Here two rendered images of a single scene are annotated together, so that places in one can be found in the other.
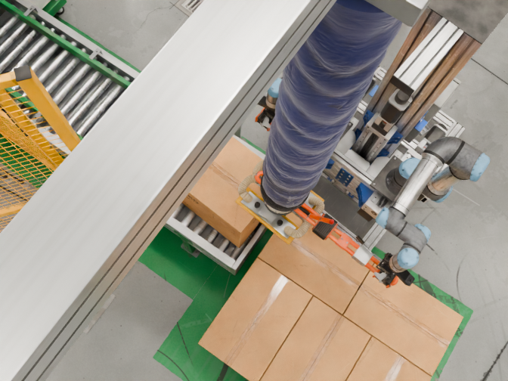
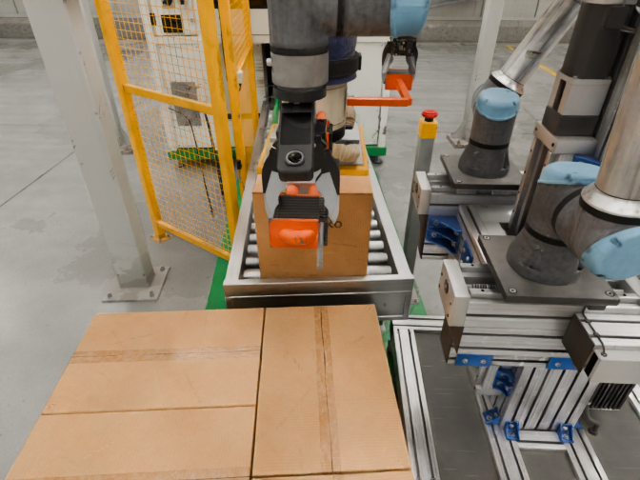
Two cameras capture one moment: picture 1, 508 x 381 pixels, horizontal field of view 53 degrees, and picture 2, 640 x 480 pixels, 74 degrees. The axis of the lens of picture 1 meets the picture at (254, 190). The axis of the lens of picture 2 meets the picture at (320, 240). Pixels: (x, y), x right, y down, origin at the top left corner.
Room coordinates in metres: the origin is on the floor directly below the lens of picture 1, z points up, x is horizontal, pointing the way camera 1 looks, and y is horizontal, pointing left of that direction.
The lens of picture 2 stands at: (0.21, -1.18, 1.61)
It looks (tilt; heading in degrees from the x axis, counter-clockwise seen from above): 34 degrees down; 62
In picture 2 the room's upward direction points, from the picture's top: straight up
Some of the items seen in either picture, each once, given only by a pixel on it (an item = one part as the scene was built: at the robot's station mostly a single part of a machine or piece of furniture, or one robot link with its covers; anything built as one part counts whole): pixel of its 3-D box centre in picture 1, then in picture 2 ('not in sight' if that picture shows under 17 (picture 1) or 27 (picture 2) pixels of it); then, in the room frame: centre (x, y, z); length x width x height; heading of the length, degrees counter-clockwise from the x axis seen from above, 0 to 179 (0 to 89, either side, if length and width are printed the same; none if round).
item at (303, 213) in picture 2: (385, 275); (295, 220); (0.44, -0.65, 1.25); 0.08 x 0.07 x 0.05; 60
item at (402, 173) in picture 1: (411, 171); (569, 197); (0.98, -0.76, 1.20); 0.13 x 0.12 x 0.14; 64
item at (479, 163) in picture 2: not in sight; (486, 153); (1.24, -0.33, 1.09); 0.15 x 0.15 x 0.10
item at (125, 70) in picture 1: (147, 88); (363, 169); (1.57, 0.81, 0.50); 2.31 x 0.05 x 0.19; 65
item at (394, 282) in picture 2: (266, 221); (319, 285); (0.77, -0.11, 0.58); 0.70 x 0.03 x 0.06; 155
